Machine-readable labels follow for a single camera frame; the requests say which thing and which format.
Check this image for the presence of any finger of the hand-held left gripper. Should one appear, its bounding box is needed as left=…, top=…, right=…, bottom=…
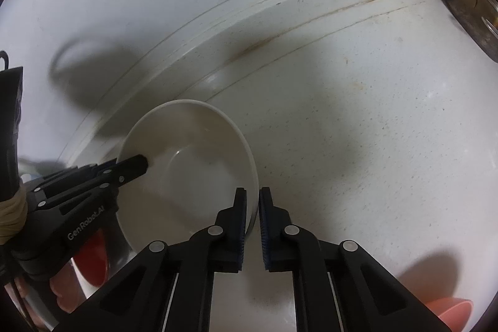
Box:
left=23, top=159, right=117, bottom=196
left=35, top=155, right=148, bottom=210

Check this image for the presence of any pink bowl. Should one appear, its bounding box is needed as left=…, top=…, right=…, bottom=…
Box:
left=423, top=298, right=474, bottom=332

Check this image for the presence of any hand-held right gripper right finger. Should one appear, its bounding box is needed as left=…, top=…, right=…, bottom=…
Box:
left=259, top=187, right=452, bottom=332

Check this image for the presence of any person's left hand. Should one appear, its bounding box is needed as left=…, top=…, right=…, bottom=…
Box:
left=50, top=264, right=80, bottom=314

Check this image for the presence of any steel pot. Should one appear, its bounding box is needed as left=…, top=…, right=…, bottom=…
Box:
left=439, top=0, right=498, bottom=63

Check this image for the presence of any red and black bowl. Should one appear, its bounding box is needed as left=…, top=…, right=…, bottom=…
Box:
left=73, top=229, right=109, bottom=287

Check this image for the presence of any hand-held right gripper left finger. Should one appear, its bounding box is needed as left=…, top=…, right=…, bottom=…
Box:
left=58, top=187, right=247, bottom=332

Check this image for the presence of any cream white bowl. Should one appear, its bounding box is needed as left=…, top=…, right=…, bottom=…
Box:
left=116, top=99, right=257, bottom=263

